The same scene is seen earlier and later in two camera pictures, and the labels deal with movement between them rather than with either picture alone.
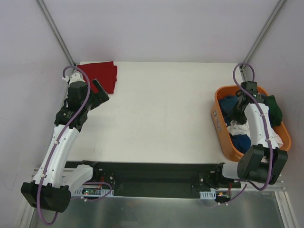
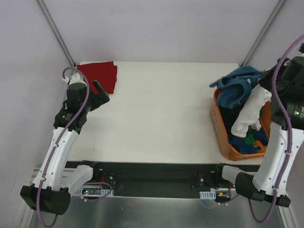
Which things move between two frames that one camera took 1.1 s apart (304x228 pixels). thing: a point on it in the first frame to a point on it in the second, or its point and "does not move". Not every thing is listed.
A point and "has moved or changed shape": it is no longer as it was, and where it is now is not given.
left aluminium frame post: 55,31 does not move
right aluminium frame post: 274,12 does not move
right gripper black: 237,114 to 265,78
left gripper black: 99,94 does not move
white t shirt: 235,128 has moved or changed shape
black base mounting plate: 157,180 does not move
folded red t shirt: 105,72 does not move
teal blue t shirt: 227,104 to 234,88
